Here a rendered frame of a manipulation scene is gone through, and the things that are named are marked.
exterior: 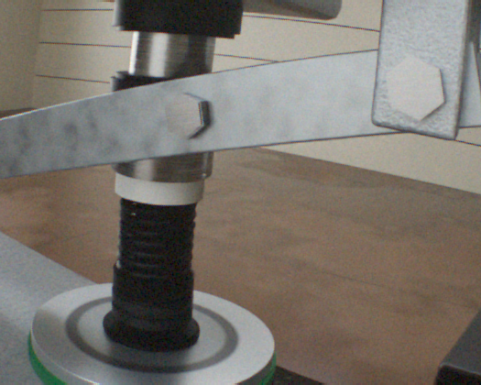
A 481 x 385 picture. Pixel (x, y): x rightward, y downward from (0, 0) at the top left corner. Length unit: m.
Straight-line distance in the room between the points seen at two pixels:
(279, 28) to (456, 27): 6.66
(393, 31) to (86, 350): 0.33
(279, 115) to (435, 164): 6.11
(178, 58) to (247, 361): 0.24
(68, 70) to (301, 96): 8.44
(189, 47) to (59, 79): 8.47
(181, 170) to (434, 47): 0.21
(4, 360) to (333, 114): 0.34
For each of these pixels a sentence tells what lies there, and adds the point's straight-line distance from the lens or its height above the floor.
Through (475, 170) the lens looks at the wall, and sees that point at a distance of 6.42.
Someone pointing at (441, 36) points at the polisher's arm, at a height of 1.16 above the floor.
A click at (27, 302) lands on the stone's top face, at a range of 0.64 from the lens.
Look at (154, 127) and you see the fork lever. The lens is 0.42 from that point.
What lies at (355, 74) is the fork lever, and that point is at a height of 1.13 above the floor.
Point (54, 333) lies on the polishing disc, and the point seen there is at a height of 0.90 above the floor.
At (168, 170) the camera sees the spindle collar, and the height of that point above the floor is 1.04.
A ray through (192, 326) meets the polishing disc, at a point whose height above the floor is 0.90.
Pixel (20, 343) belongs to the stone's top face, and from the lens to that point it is 0.56.
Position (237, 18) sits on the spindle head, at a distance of 0.46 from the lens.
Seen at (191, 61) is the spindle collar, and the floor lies 1.12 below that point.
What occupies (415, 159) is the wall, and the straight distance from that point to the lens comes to 6.51.
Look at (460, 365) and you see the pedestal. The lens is 0.91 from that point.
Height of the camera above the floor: 1.14
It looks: 13 degrees down
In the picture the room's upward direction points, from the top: 6 degrees clockwise
